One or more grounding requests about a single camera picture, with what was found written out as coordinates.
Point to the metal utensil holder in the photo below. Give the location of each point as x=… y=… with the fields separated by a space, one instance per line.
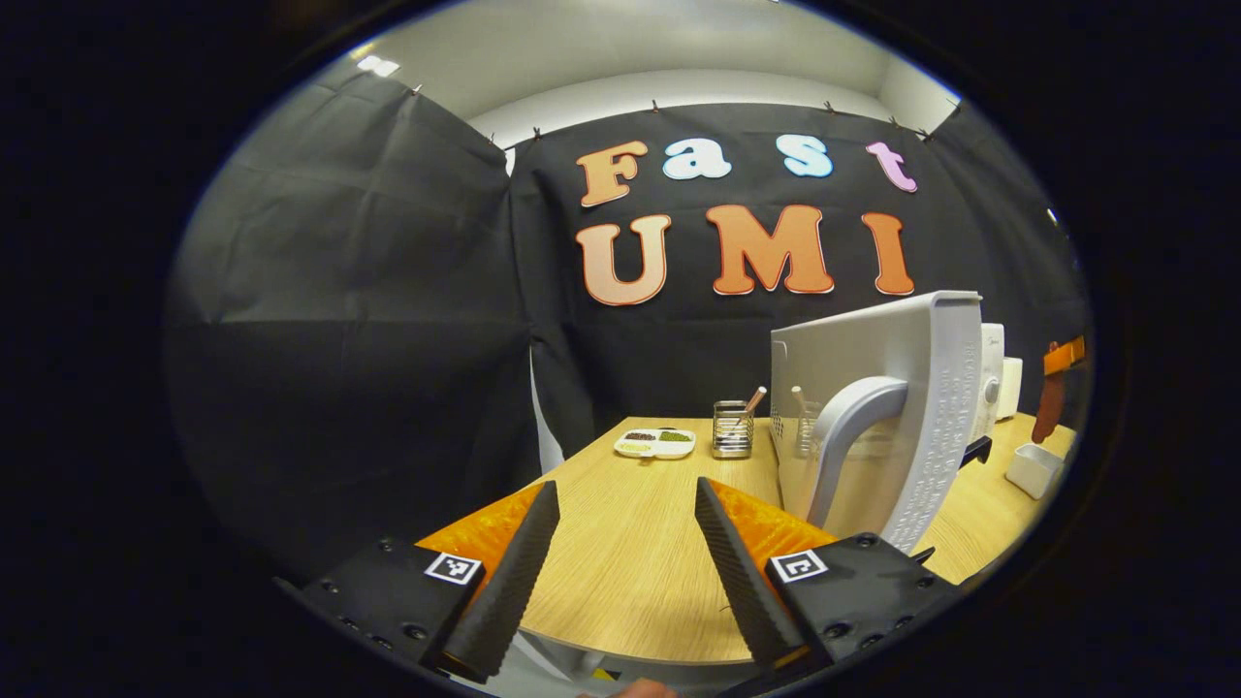
x=732 y=436

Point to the black backdrop cloth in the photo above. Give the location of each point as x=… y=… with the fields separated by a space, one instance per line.
x=339 y=339

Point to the white divided plate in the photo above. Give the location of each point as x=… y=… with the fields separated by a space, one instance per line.
x=654 y=444

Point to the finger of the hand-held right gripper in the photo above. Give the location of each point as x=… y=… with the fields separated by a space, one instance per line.
x=1065 y=356

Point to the white ribbed tray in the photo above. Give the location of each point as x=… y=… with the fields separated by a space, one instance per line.
x=1033 y=470

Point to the white microwave oven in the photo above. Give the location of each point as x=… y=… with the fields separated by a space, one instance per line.
x=873 y=344

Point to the long ceiling light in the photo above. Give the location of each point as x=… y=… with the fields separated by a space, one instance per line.
x=378 y=66

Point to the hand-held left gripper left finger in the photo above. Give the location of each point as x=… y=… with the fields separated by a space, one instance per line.
x=504 y=591

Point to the reddish-brown meat piece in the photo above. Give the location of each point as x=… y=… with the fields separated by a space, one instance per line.
x=1049 y=407

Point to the white toaster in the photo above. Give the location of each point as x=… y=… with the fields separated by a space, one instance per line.
x=1011 y=388

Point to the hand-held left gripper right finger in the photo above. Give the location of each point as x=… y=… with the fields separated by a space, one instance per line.
x=742 y=582

